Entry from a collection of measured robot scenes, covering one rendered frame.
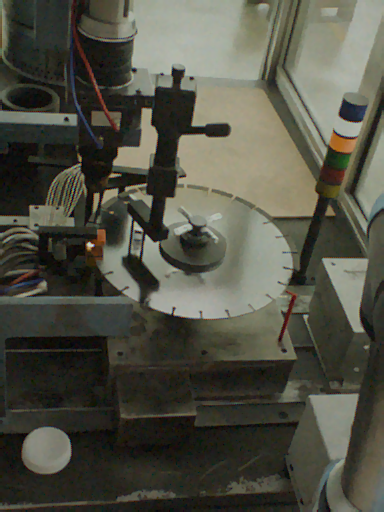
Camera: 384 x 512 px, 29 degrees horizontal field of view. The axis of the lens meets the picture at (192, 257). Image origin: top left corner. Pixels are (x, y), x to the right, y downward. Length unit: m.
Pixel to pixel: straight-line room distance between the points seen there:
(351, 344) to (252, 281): 0.20
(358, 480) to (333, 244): 0.87
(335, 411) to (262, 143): 0.98
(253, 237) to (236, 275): 0.11
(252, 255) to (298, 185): 0.59
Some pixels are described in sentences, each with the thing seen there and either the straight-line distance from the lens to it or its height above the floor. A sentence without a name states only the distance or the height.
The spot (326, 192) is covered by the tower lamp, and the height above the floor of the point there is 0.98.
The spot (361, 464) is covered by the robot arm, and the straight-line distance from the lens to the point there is 0.82.
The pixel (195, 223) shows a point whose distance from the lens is 1.16.
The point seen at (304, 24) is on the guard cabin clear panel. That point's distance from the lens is 2.11.
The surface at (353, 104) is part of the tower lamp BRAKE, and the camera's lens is 1.27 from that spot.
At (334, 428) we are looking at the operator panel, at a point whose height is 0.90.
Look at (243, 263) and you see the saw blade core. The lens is 1.19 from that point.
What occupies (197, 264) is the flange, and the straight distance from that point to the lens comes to 1.15.
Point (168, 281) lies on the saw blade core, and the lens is 1.12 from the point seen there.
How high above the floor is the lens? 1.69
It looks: 39 degrees down
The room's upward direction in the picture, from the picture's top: 11 degrees clockwise
